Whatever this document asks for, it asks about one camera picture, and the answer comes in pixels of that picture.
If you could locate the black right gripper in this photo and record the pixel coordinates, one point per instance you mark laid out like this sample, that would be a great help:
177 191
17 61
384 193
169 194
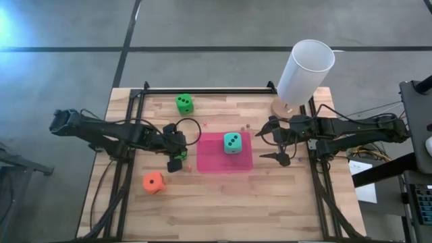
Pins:
300 128

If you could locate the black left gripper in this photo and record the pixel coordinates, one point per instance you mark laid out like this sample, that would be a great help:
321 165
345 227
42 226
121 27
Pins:
173 143

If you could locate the large green foam die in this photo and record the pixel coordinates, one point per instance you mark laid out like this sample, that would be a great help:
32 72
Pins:
184 156
184 104

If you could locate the pink translucent plastic bin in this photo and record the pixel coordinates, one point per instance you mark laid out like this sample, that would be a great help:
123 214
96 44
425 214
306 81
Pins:
211 158

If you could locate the large orange foam die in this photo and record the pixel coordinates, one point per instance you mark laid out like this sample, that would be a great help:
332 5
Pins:
153 183

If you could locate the large teal foam die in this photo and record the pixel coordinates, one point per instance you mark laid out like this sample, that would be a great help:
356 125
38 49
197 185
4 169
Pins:
233 143

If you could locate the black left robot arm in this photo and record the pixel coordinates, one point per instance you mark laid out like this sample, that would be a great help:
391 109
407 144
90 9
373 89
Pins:
101 130

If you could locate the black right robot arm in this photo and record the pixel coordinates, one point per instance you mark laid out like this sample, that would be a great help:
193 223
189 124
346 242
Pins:
354 128

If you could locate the white plastic cup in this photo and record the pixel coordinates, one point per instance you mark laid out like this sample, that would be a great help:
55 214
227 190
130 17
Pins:
303 74

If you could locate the white paper sheet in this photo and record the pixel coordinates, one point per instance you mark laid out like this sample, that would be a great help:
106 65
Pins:
366 194

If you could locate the black desk beam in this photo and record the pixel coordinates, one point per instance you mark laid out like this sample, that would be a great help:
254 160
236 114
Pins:
381 172

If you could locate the dark grey desk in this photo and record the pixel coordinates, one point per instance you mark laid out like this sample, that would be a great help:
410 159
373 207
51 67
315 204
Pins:
416 118

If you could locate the black metal stand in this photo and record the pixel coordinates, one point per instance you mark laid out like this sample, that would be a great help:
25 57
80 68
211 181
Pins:
23 164

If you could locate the small white object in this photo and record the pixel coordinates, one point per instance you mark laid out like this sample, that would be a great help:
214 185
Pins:
429 146

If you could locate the black keyboard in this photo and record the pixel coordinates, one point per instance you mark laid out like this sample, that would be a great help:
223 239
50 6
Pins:
423 206

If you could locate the black aluminium table frame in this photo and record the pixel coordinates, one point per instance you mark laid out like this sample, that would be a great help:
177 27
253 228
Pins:
202 91

